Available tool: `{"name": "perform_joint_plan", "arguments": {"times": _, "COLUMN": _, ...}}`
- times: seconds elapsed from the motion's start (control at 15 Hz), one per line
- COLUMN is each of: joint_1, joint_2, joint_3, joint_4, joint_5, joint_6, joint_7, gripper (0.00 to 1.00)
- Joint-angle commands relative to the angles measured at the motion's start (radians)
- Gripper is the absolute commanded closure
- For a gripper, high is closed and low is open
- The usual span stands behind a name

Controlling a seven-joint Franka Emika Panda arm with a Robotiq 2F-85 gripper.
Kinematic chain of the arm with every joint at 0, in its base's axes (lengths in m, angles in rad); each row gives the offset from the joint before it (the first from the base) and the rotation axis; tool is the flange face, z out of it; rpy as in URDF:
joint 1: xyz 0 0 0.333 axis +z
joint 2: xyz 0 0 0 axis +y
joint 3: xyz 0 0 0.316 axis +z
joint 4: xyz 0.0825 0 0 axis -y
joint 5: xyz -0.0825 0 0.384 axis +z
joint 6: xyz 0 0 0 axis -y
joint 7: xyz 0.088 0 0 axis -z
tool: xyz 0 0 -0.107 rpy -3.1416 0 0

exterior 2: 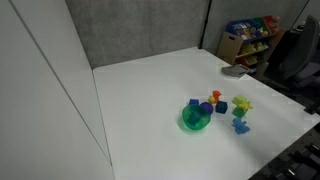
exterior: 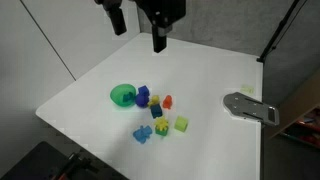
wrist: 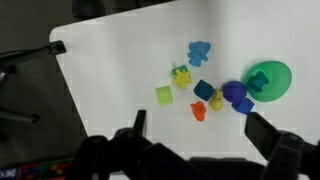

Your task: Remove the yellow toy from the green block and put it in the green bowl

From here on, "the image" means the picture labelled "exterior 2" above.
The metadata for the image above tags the yellow spiky toy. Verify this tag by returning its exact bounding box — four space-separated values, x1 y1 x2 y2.
237 101 254 113

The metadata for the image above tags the lime green block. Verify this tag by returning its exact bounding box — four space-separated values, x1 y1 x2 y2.
231 95 248 107

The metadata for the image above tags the light blue toy figure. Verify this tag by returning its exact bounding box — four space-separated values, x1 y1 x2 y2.
231 117 251 136

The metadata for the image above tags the orange toy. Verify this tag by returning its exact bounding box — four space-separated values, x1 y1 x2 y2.
211 89 223 102

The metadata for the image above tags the green plastic bowl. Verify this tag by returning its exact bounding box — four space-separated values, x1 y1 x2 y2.
181 103 213 132

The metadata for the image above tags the black equipment stand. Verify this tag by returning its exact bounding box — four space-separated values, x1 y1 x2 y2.
248 123 320 180

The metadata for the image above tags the purple ball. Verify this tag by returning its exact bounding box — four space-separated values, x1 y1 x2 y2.
199 101 215 116

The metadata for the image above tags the dark office chair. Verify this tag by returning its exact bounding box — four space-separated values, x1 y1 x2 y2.
265 14 320 92

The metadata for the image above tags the blue toy in bowl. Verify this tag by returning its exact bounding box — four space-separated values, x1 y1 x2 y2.
187 110 204 125

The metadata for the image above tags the wooden toy bin shelf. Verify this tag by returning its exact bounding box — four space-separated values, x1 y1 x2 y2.
216 15 287 68

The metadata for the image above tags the black vertical pole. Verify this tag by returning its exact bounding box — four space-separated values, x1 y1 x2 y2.
198 0 214 50

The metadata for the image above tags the dark blue polyhedron block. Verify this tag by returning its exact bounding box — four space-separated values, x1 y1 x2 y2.
214 100 229 115

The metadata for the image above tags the grey metal mounting plate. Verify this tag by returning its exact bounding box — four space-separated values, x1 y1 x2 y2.
221 63 251 80

